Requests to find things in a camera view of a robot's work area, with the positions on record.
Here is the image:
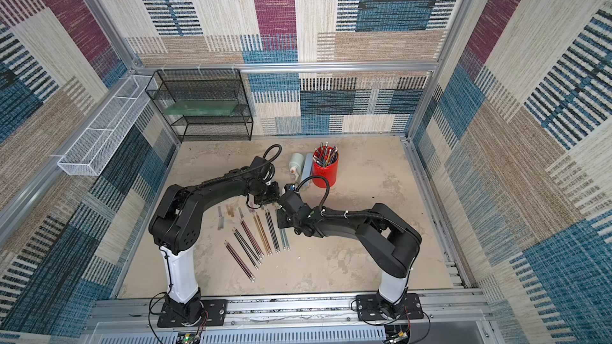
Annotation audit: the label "light blue eraser box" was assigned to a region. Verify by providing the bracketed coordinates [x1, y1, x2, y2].
[300, 153, 314, 182]

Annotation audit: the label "black white striped pencil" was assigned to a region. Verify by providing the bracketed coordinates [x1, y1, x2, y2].
[232, 230, 260, 270]

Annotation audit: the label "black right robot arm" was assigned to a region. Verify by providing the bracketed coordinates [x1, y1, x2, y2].
[277, 175, 422, 307]

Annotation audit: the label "black wire mesh shelf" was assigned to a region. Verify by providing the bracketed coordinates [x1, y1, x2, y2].
[145, 68, 253, 143]

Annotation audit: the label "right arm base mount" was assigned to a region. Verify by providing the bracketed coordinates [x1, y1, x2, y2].
[351, 293, 425, 323]

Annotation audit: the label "white wire mesh basket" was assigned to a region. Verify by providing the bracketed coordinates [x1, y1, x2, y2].
[57, 75, 151, 177]

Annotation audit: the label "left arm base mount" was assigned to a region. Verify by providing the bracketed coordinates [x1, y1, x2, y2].
[156, 299, 228, 328]

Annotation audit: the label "dark navy striped pencil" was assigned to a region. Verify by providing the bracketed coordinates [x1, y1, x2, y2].
[265, 210, 281, 253]

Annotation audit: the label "red striped pencil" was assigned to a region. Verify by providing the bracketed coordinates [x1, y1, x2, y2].
[225, 240, 257, 280]

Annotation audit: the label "green board on shelf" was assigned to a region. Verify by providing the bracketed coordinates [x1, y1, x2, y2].
[163, 100, 238, 116]

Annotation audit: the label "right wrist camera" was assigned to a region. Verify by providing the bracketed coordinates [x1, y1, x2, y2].
[284, 183, 299, 193]

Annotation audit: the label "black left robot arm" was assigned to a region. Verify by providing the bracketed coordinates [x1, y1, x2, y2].
[148, 144, 282, 326]

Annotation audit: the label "pencils in red cup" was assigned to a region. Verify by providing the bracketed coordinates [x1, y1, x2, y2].
[313, 143, 339, 167]

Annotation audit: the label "red pencil cup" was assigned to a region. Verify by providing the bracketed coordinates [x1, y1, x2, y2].
[312, 156, 339, 186]

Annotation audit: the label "yellow striped pencil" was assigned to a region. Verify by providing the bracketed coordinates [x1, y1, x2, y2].
[253, 213, 273, 256]

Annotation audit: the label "green striped pencil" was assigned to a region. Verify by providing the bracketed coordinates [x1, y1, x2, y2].
[279, 229, 290, 251]

